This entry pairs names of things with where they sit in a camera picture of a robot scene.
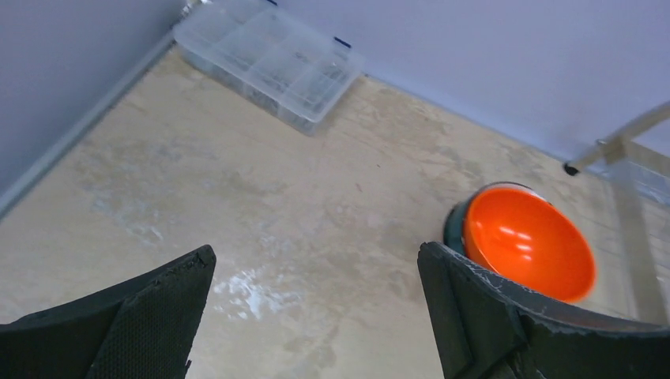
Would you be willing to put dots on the clear plastic organizer box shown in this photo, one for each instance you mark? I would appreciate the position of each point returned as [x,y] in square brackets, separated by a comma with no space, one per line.
[268,57]

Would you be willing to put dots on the solid orange bowl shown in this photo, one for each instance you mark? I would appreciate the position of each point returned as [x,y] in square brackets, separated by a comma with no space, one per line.
[516,233]

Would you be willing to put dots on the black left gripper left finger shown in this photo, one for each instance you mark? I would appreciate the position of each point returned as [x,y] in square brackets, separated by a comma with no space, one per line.
[141,328]

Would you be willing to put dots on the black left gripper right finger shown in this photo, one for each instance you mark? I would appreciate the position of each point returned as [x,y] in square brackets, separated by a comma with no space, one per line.
[487,326]

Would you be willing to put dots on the stainless steel dish rack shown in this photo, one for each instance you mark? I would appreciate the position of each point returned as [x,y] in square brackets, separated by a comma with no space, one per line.
[638,180]

